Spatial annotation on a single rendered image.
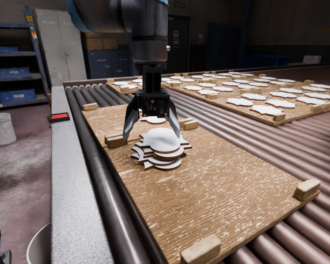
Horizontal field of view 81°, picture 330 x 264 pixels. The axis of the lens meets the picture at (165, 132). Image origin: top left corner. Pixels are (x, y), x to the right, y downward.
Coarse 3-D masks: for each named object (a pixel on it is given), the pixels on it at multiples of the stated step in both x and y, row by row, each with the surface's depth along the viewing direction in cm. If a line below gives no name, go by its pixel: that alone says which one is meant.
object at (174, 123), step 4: (172, 112) 50; (172, 116) 50; (168, 120) 51; (172, 120) 48; (176, 120) 51; (172, 124) 51; (176, 124) 47; (176, 128) 52; (176, 132) 52; (180, 132) 52
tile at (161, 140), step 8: (160, 128) 60; (168, 128) 60; (144, 136) 54; (152, 136) 54; (160, 136) 54; (168, 136) 54; (176, 136) 54; (144, 144) 50; (152, 144) 50; (160, 144) 50; (168, 144) 50; (176, 144) 50; (184, 144) 51; (160, 152) 47; (168, 152) 47
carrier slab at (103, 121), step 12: (108, 108) 93; (120, 108) 93; (96, 120) 78; (108, 120) 78; (120, 120) 78; (96, 132) 67; (108, 132) 67; (120, 132) 67; (132, 132) 67; (144, 132) 67
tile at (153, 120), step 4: (152, 116) 80; (156, 116) 80; (140, 120) 77; (144, 120) 77; (148, 120) 75; (152, 120) 75; (156, 120) 75; (160, 120) 75; (164, 120) 75; (156, 124) 74
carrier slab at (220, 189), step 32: (128, 160) 51; (192, 160) 51; (224, 160) 51; (256, 160) 51; (128, 192) 40; (160, 192) 40; (192, 192) 40; (224, 192) 40; (256, 192) 40; (288, 192) 40; (160, 224) 32; (192, 224) 32; (224, 224) 32; (256, 224) 32; (224, 256) 28
